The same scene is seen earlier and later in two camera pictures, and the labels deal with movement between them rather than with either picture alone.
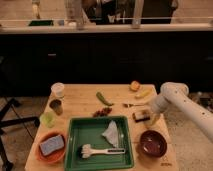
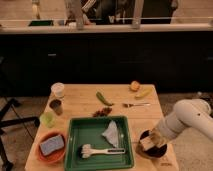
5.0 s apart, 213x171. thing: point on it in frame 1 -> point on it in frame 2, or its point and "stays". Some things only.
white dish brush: x=87 y=151 stays
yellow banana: x=144 y=93 stays
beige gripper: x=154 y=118 -> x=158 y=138
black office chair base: x=5 y=163 stays
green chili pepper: x=104 y=100 stays
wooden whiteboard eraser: x=141 y=116 -> x=147 y=143
